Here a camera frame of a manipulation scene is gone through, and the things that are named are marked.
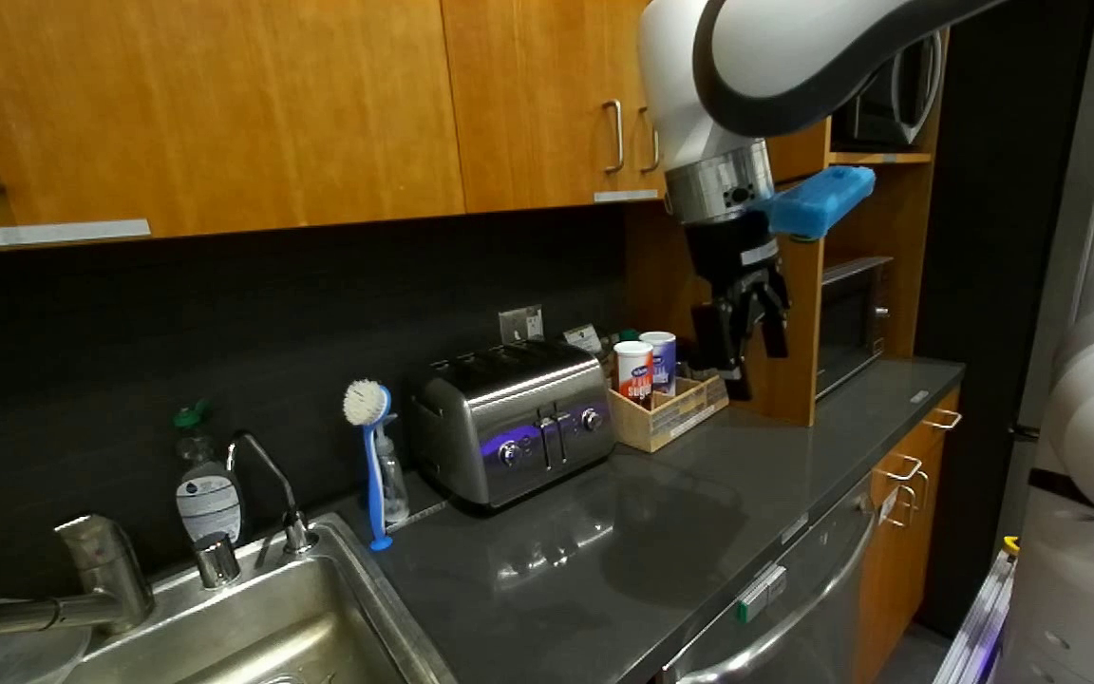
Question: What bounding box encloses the wooden caddy box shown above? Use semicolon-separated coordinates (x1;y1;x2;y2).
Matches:
605;365;734;457

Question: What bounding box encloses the wooden wall cabinet door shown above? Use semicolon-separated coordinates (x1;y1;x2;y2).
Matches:
629;68;678;206
440;0;639;218

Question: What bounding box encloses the white power plug adapter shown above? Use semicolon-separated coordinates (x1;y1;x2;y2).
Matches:
563;321;612;363

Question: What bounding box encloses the clear soap bottle green cap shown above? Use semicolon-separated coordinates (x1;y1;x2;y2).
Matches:
172;401;249;553

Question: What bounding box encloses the stainless steel dishwasher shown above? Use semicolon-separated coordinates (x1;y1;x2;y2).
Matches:
655;486;889;684

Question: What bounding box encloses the black microwave with white trim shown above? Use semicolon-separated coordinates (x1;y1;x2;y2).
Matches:
830;26;959;156

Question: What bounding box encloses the small black microwave oven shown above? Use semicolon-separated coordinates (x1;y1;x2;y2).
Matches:
812;259;898;405

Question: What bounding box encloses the chrome sink faucet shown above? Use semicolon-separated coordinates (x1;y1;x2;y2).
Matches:
0;510;155;643

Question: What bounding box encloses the wooden base cabinet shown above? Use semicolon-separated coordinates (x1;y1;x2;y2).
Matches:
850;387;965;684

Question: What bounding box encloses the red white paper canister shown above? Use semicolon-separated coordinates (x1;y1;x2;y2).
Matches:
612;336;662;412

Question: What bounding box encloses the blue dish brush white head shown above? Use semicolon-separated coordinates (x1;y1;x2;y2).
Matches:
339;375;401;558

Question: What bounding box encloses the tall wooden shelf cabinet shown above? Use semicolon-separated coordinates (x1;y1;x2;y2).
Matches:
620;30;959;432

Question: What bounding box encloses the blue white paper canister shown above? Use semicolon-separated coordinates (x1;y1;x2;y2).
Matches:
639;329;686;396

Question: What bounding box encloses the white purple angled bar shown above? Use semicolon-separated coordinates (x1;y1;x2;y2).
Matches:
931;527;1027;684

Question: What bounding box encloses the stainless steel toaster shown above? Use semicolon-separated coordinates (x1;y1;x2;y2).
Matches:
407;337;617;515

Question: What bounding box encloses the metal wall outlet plate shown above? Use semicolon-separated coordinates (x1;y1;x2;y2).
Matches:
494;302;549;351

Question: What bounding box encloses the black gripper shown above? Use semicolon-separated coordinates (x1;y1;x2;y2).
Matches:
686;211;795;405

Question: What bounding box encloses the stainless steel sink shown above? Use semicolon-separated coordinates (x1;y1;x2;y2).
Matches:
0;510;459;684

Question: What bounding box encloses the thin gooseneck water tap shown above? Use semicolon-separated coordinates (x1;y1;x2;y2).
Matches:
225;429;315;567

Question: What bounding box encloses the small clear plastic bottle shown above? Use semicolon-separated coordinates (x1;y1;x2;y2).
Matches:
386;429;415;527

